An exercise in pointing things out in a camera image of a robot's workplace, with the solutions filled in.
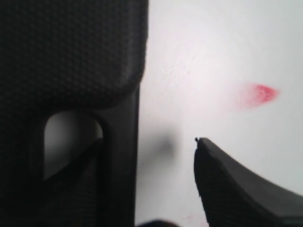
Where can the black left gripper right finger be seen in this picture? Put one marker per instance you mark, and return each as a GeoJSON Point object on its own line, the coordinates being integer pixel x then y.
{"type": "Point", "coordinates": [234, 196]}

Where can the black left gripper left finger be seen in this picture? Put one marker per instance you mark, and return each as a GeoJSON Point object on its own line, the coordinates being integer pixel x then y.
{"type": "Point", "coordinates": [70, 195]}

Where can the black plastic tool case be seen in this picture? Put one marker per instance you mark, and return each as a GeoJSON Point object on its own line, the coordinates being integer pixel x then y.
{"type": "Point", "coordinates": [60, 55]}

